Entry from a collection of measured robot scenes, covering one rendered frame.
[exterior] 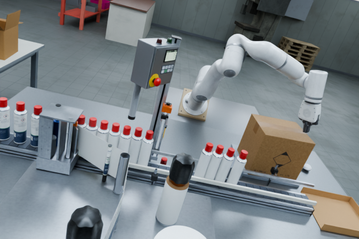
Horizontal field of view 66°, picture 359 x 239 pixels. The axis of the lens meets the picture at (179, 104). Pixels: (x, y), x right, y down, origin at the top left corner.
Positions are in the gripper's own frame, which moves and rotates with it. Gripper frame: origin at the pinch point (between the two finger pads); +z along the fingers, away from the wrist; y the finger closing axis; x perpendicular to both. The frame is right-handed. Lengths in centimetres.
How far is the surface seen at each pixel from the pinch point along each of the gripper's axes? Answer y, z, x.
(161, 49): -20, -40, -80
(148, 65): -21, -34, -85
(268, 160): -7.5, 18.9, -16.6
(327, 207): 18.1, 40.0, 5.0
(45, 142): -33, -2, -124
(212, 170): -9, 16, -55
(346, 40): -454, -9, 886
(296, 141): -0.3, 6.2, -6.5
